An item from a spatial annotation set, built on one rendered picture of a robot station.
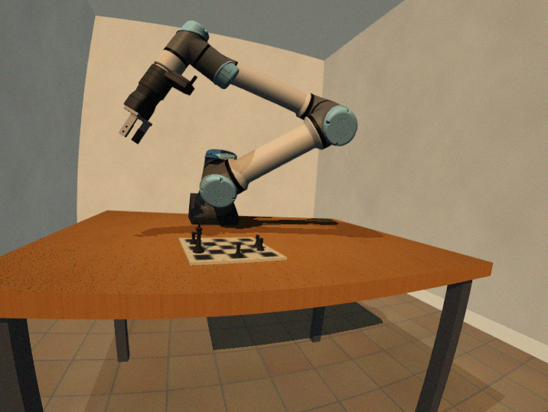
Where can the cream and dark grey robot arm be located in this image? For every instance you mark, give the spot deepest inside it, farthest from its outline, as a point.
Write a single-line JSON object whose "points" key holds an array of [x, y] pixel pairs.
{"points": [[329, 124]]}

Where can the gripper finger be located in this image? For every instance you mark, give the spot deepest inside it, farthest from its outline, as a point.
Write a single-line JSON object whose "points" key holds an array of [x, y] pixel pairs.
{"points": [[127, 127], [141, 131]]}

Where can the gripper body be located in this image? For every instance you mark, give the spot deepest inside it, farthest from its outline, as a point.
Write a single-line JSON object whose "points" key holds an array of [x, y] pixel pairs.
{"points": [[157, 82]]}

